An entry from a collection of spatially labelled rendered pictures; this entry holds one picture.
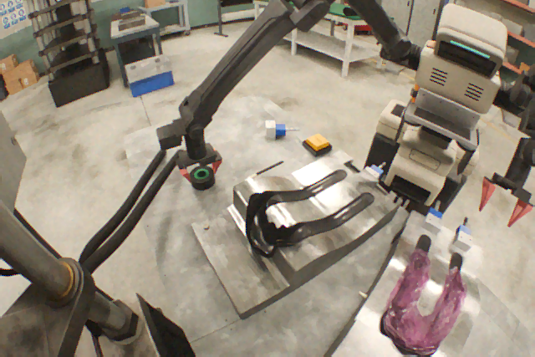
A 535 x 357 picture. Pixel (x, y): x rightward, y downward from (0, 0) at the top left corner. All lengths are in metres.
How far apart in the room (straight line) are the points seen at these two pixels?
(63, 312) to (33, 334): 0.07
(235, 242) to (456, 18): 0.83
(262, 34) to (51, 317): 0.60
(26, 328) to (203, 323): 0.36
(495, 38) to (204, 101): 0.77
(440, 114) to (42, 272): 1.02
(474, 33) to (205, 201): 0.91
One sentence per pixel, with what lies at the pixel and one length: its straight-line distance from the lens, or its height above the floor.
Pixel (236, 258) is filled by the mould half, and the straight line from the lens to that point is 0.59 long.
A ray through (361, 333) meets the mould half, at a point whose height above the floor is 0.91.
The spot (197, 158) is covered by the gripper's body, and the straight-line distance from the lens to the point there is 0.73.
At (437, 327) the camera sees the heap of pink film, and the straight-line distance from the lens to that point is 0.60.
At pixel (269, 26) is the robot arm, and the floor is 1.29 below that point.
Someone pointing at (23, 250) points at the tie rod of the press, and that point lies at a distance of 0.40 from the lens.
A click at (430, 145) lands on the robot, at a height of 0.89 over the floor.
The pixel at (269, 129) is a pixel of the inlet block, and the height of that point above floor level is 0.85.
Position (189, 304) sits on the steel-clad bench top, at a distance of 0.63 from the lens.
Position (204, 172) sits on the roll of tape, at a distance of 0.82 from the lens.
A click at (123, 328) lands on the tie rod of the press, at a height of 0.83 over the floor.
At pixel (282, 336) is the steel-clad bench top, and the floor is 0.80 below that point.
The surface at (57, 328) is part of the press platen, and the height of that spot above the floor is 1.04.
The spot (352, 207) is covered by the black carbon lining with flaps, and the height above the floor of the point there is 0.88.
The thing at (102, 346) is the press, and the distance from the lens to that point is 0.71.
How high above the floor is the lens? 1.39
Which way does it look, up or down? 41 degrees down
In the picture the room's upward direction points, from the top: straight up
